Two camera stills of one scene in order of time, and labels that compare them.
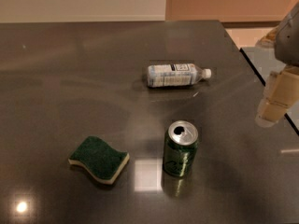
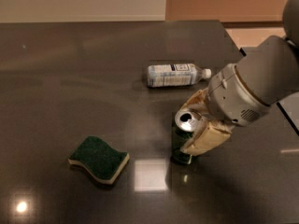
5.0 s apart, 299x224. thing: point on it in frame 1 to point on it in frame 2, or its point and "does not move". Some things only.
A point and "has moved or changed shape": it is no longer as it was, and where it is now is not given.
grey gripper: (288, 42) to (234, 97)
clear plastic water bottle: (176, 75) does not move
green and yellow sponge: (102, 161) does not move
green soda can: (180, 148) has moved or changed shape
